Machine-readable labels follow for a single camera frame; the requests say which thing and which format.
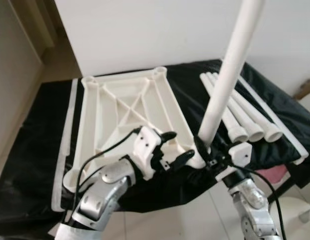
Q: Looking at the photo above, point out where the black table cloth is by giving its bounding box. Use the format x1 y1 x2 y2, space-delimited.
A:
0 59 310 236

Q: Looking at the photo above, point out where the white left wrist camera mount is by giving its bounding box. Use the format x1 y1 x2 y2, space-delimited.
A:
132 127 165 181

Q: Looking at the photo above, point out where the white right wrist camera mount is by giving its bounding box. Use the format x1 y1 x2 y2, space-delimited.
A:
215 142 253 182

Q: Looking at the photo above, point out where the black metal table leg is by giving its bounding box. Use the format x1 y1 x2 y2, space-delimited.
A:
267 172 300 203

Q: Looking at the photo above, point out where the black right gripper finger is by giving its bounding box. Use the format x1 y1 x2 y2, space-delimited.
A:
195 135 211 162

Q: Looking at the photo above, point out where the white plastic table leg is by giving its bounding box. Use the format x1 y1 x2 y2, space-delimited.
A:
197 0 267 148
200 74 249 143
207 73 265 142
212 72 284 142

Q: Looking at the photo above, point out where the white rounded plastic appliance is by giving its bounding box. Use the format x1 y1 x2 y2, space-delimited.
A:
297 92 310 118

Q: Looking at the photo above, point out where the white plastic children table top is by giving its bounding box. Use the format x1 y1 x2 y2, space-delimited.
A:
63 66 208 193

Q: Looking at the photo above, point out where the brown object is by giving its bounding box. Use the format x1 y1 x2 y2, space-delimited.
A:
294 79 310 99

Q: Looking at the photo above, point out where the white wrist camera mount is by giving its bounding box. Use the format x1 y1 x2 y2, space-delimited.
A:
215 142 253 182
132 127 165 181

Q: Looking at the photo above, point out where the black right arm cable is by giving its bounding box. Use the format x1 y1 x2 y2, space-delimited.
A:
215 157 283 240

